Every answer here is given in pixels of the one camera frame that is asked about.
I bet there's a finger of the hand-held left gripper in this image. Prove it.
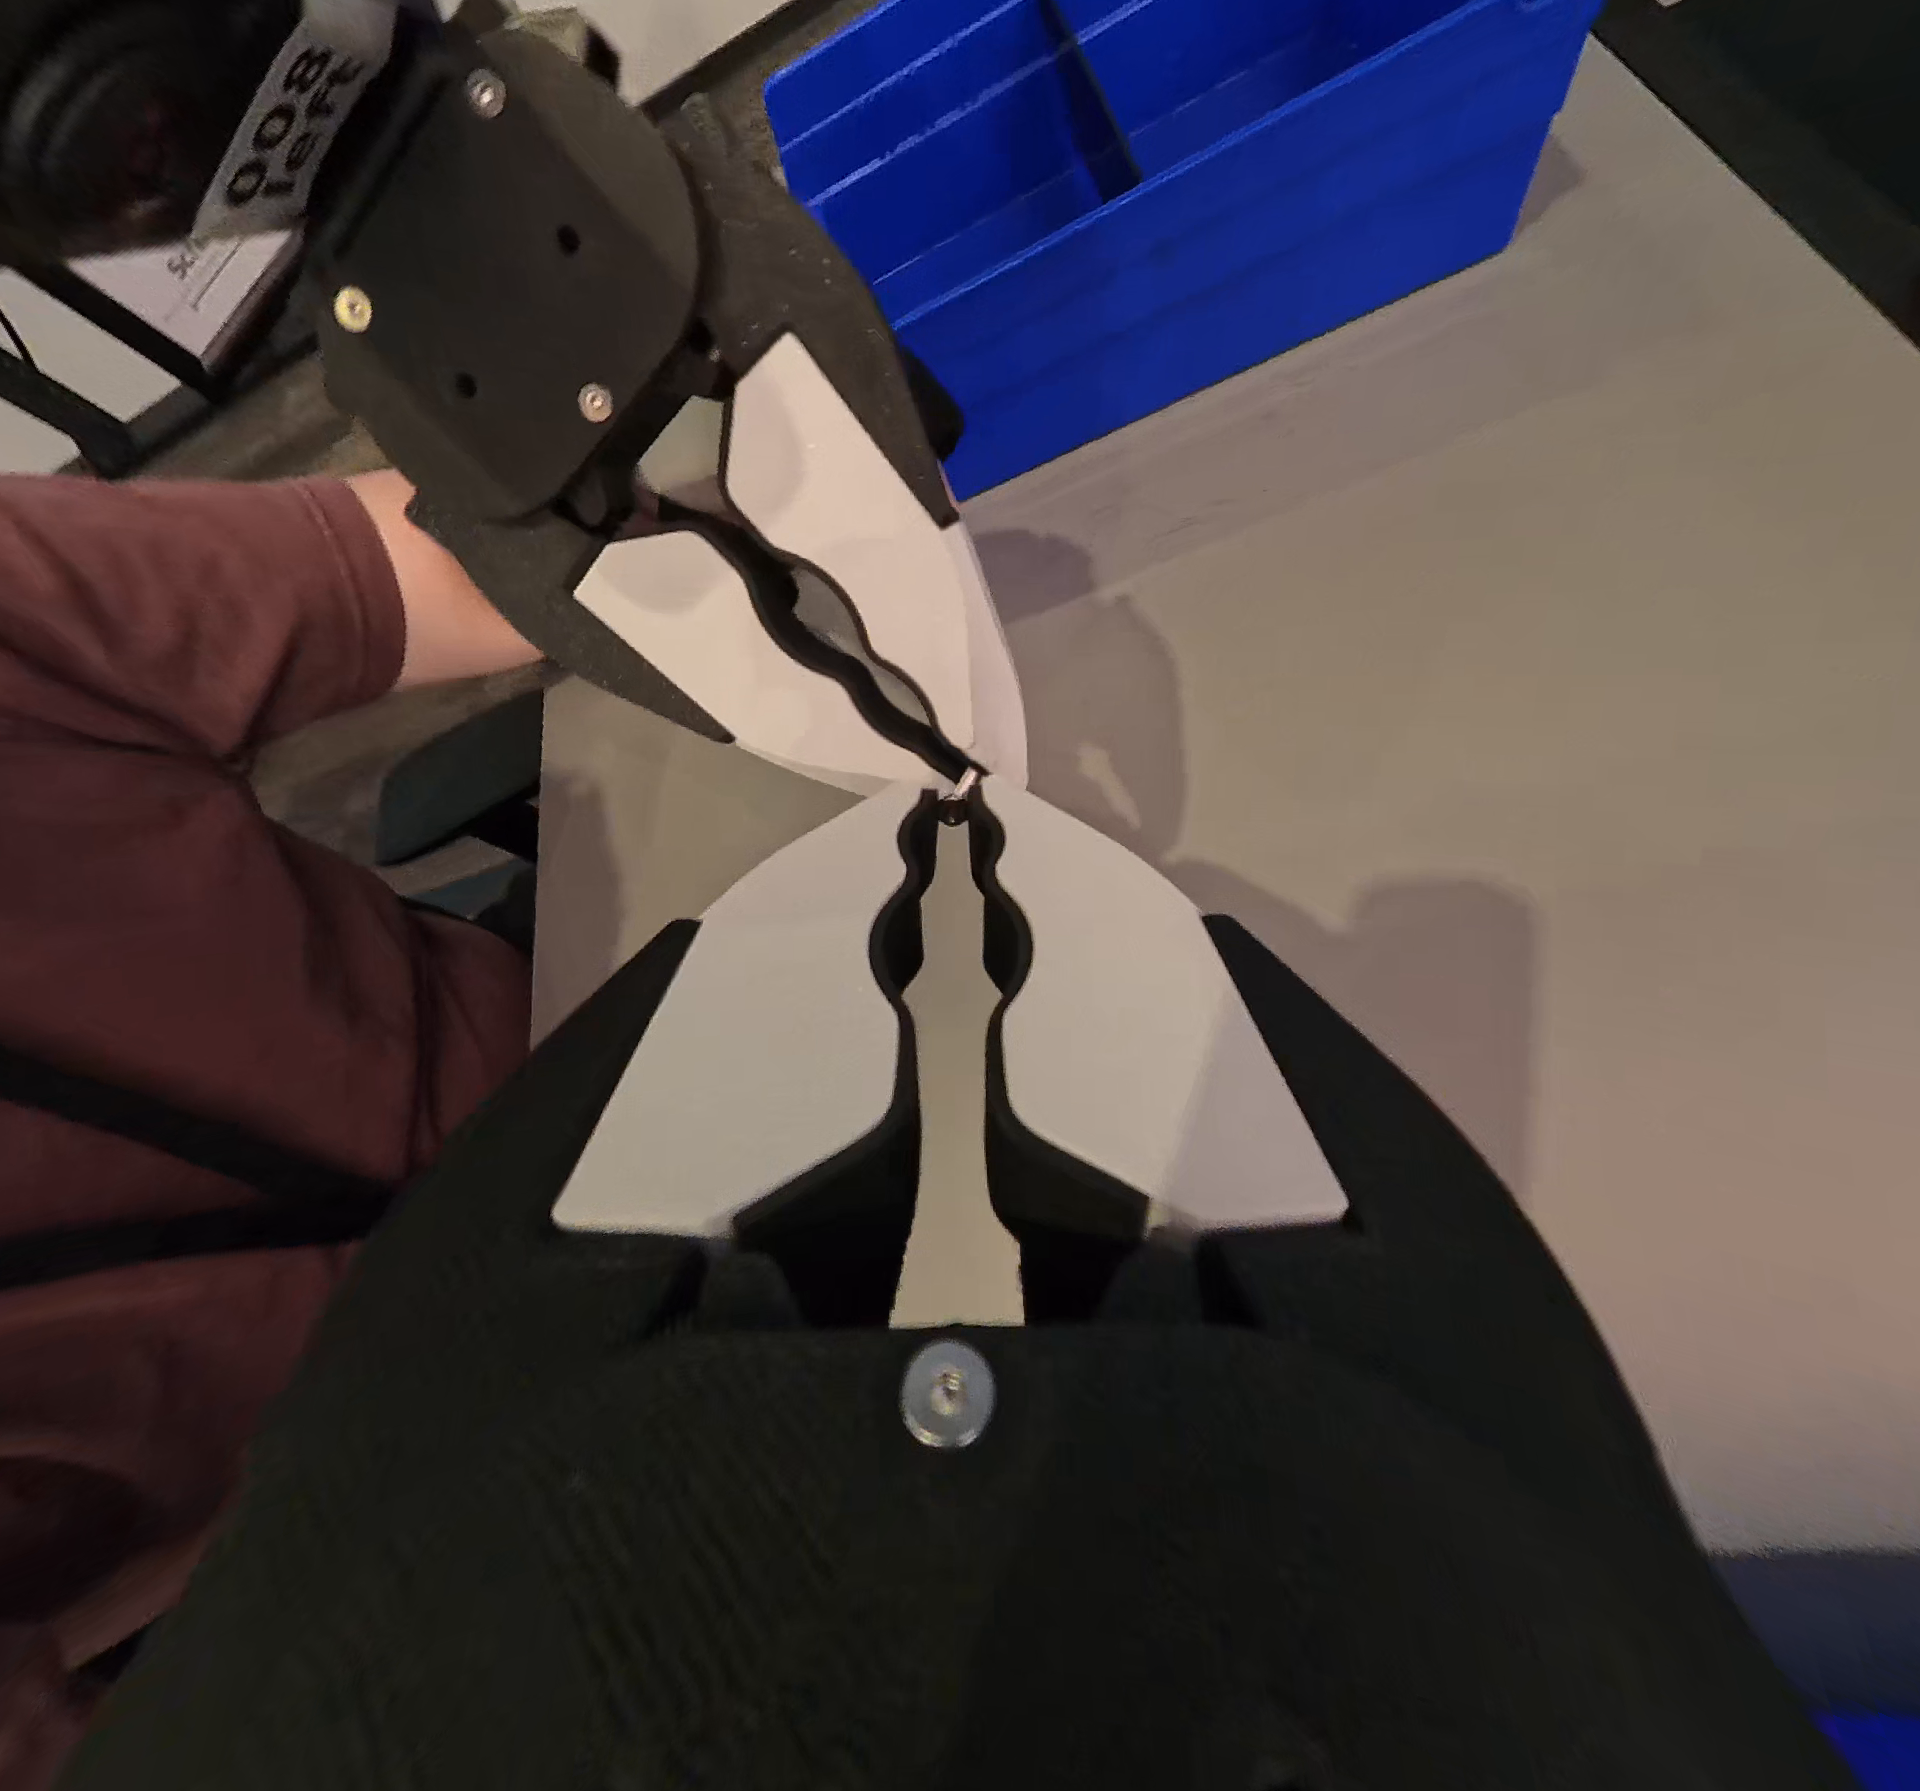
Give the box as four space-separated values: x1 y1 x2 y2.
573 521 969 795
716 334 1033 789

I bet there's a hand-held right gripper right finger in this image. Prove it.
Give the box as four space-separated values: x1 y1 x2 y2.
963 782 1351 1282

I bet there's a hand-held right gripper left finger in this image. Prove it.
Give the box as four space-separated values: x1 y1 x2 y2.
551 786 945 1279

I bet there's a blue divided parts bin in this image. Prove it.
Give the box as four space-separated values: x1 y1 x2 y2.
764 0 1654 505

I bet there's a person's left forearm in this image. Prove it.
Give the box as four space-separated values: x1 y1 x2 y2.
346 468 554 694

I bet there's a marker sign stand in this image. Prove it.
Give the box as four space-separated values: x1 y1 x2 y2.
0 225 323 478

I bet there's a black bin divider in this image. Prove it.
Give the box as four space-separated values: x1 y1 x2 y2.
1031 0 1149 204

